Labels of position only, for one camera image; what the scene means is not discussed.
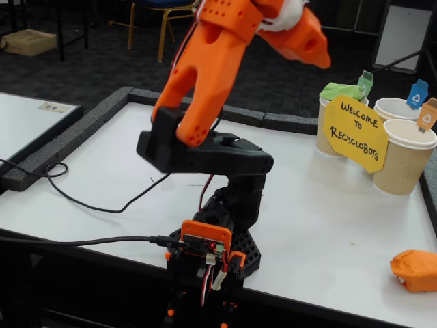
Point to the green paper wad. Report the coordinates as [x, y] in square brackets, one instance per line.
[338, 90]

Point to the orange and black robot arm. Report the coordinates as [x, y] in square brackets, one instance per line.
[211, 85]

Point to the black robot base clamp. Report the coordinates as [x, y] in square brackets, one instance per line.
[247, 246]

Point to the short grey foam border strip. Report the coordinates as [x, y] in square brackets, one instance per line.
[293, 123]

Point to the paper cup green bin tag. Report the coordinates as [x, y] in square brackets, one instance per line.
[322, 136]

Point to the black framed white panel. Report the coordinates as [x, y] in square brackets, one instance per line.
[403, 34]

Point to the yellow welcome sign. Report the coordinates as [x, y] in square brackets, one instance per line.
[355, 136]

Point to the paper cup blue bin tag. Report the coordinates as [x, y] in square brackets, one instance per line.
[392, 107]

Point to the paper cup orange bin tag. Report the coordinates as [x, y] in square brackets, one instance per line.
[403, 164]

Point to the orange paper wad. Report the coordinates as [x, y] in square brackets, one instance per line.
[416, 271]

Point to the black table legs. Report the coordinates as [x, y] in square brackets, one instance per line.
[60, 34]

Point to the small paper label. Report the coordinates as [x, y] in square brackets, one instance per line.
[53, 107]

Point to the cardboard box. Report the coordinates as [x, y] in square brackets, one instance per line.
[27, 42]

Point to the black framed white board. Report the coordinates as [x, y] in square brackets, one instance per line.
[27, 126]

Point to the gold frame blue chair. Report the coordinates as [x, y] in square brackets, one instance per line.
[164, 2]

